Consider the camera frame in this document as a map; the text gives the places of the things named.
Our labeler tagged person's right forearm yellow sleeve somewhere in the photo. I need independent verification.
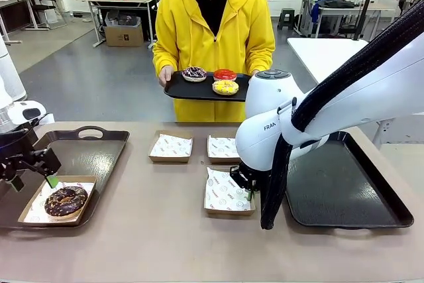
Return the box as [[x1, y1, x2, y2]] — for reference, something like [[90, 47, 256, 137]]
[[152, 47, 178, 72]]

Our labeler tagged grey background work desk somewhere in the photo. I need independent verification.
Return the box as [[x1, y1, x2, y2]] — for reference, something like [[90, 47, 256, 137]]
[[296, 0, 397, 38]]

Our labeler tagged grey plastic stool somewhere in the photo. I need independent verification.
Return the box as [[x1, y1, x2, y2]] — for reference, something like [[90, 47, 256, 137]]
[[277, 7, 295, 30]]

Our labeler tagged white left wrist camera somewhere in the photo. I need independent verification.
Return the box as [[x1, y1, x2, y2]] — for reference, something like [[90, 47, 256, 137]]
[[8, 99, 47, 127]]

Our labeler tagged chocolate sprinkled donut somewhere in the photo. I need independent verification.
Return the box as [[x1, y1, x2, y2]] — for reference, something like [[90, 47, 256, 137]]
[[44, 187, 89, 220]]

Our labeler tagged cardboard shipping box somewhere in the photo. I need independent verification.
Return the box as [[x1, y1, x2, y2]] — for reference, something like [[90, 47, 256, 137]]
[[104, 24, 145, 48]]

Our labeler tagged black tripod pole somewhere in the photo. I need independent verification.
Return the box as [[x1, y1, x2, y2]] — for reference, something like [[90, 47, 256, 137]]
[[352, 0, 382, 41]]

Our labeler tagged person in yellow hoodie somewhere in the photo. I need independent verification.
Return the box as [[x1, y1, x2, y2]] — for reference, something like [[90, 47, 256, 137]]
[[152, 0, 276, 123]]

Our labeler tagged black cable sleeve hose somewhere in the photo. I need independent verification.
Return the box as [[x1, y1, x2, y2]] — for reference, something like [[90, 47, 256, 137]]
[[260, 6, 424, 231]]

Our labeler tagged brown cardboard food box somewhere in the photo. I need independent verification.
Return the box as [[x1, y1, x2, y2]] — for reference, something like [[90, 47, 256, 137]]
[[17, 175, 98, 227], [148, 129, 194, 164], [207, 134, 242, 164], [203, 165, 256, 217]]

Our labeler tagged dark jacket pile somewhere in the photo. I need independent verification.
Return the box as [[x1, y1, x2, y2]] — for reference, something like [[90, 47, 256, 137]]
[[313, 0, 355, 9]]

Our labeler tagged black serving tray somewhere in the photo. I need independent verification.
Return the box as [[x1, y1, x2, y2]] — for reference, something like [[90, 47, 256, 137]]
[[163, 70, 252, 102]]

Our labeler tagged chocolate sprinkle donut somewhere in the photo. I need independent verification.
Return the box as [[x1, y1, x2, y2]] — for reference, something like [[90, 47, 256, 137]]
[[182, 66, 208, 83]]

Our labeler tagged person's left forearm yellow sleeve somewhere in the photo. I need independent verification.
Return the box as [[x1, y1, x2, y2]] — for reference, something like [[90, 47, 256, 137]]
[[246, 46, 276, 77]]

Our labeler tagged black office chair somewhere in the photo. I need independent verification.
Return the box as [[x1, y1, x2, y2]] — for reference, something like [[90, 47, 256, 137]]
[[32, 0, 67, 30]]

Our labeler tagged red glazed donut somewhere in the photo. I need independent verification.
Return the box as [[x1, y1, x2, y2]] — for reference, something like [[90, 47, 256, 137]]
[[213, 68, 238, 82]]

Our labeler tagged person's right hand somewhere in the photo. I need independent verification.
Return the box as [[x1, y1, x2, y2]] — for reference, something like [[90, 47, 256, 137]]
[[158, 65, 174, 87]]

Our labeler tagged dark brown handled tray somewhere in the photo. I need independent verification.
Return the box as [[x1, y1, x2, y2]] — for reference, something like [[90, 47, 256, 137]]
[[284, 130, 415, 229], [0, 126, 131, 230]]

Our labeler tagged clear plastic bag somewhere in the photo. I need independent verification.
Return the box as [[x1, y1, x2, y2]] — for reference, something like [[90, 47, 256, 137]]
[[105, 11, 142, 28]]

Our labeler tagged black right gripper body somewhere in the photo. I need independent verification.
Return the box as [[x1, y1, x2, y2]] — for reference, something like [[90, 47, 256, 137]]
[[237, 160, 266, 180]]

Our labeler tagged yellow sprinkled donut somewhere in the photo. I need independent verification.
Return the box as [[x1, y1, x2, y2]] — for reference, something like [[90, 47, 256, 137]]
[[211, 79, 240, 96]]

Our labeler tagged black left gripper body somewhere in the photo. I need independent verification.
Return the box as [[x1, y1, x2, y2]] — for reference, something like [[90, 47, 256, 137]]
[[0, 127, 38, 168]]

